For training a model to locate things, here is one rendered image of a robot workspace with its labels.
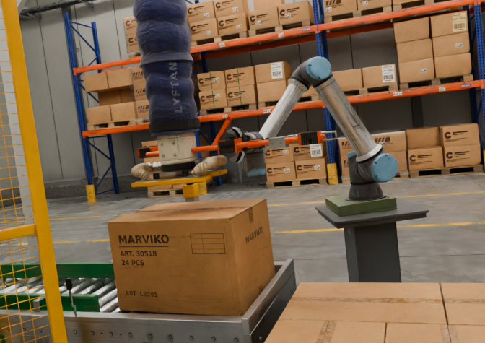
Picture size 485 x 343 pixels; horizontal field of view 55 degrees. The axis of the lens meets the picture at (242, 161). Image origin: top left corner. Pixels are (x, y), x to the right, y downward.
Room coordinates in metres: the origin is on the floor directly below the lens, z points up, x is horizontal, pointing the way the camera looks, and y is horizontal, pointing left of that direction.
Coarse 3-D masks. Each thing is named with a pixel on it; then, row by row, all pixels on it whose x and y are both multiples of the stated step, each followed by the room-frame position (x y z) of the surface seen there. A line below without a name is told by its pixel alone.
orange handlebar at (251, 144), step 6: (288, 138) 1.89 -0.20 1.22; (294, 138) 1.88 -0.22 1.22; (324, 138) 1.86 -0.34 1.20; (240, 144) 1.95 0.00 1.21; (246, 144) 1.94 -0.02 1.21; (252, 144) 1.93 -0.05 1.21; (258, 144) 1.93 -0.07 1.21; (264, 144) 1.92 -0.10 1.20; (156, 150) 2.40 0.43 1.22; (192, 150) 2.02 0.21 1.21; (198, 150) 2.01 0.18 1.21; (204, 150) 2.01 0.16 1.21; (210, 150) 2.00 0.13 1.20; (150, 156) 2.09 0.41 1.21
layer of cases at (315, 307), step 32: (320, 288) 2.00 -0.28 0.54; (352, 288) 1.95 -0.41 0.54; (384, 288) 1.91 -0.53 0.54; (416, 288) 1.87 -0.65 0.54; (448, 288) 1.83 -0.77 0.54; (480, 288) 1.79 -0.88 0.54; (288, 320) 1.71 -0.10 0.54; (320, 320) 1.68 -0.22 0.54; (352, 320) 1.64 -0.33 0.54; (384, 320) 1.61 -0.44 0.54; (416, 320) 1.58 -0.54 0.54; (448, 320) 1.56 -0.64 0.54; (480, 320) 1.53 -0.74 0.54
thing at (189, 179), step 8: (176, 176) 2.01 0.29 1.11; (184, 176) 1.96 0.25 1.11; (192, 176) 1.93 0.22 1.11; (200, 176) 1.93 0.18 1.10; (208, 176) 1.94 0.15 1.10; (136, 184) 1.99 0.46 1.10; (144, 184) 1.98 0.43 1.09; (152, 184) 1.96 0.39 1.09; (160, 184) 1.95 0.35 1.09; (168, 184) 1.94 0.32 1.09
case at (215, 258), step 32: (128, 224) 1.96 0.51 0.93; (160, 224) 1.90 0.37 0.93; (192, 224) 1.84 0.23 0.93; (224, 224) 1.78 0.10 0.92; (256, 224) 1.99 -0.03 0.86; (128, 256) 1.97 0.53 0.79; (160, 256) 1.90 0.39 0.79; (192, 256) 1.84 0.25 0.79; (224, 256) 1.79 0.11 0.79; (256, 256) 1.95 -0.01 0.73; (128, 288) 1.98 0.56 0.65; (160, 288) 1.91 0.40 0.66; (192, 288) 1.85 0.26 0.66; (224, 288) 1.79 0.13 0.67; (256, 288) 1.91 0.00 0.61
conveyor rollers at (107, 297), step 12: (0, 288) 2.60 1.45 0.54; (12, 288) 2.57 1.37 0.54; (24, 288) 2.53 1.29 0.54; (36, 288) 2.50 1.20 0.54; (60, 288) 2.43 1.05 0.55; (72, 288) 2.40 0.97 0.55; (84, 288) 2.46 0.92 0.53; (96, 288) 2.41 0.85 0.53; (108, 288) 2.37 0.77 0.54; (108, 300) 2.21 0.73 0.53; (108, 312) 2.06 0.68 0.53; (120, 312) 2.00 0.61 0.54; (132, 312) 1.96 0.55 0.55; (144, 312) 2.01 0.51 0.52
